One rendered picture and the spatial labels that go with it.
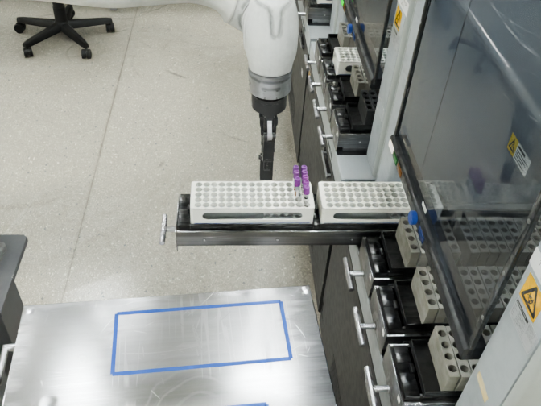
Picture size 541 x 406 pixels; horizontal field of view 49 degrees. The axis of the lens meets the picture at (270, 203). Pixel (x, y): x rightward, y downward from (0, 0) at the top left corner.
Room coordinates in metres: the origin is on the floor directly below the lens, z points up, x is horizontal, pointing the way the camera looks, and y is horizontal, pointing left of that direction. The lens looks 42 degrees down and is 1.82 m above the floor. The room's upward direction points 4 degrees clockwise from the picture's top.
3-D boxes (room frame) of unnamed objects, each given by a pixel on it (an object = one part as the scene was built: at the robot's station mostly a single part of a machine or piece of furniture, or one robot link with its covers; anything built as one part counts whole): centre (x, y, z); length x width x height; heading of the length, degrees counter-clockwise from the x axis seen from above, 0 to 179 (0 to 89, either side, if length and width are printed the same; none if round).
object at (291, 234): (1.08, -0.09, 0.78); 0.73 x 0.14 x 0.09; 96
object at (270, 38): (1.09, 0.02, 1.29); 0.13 x 0.11 x 0.16; 11
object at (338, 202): (1.10, -0.27, 0.83); 0.30 x 0.10 x 0.06; 96
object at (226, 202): (1.07, 0.05, 0.83); 0.30 x 0.10 x 0.06; 96
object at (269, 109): (1.07, 0.02, 1.11); 0.08 x 0.07 x 0.09; 6
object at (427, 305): (0.80, -0.34, 0.85); 0.12 x 0.02 x 0.06; 5
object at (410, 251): (0.95, -0.32, 0.85); 0.12 x 0.02 x 0.06; 6
